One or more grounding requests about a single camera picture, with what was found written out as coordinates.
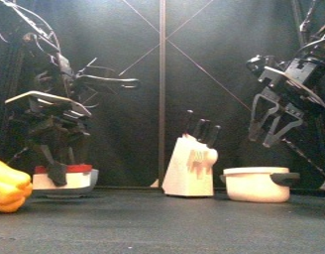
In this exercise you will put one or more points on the salmon sushi toy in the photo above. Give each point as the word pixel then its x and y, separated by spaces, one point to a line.
pixel 78 177

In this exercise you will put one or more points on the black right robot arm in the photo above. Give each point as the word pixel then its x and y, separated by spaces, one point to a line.
pixel 312 145

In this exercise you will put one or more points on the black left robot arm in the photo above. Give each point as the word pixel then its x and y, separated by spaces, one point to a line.
pixel 41 63

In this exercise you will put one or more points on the grey shallow bowl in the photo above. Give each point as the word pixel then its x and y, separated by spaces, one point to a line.
pixel 82 190

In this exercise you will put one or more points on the yellow bell pepper toy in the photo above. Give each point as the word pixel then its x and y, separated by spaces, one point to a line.
pixel 7 187

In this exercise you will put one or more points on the white knife block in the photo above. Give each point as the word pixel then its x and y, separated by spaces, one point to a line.
pixel 189 172

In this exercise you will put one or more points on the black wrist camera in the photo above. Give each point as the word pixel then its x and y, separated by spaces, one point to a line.
pixel 260 64

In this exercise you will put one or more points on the vertical metal frame pole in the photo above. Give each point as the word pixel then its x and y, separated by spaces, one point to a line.
pixel 161 92

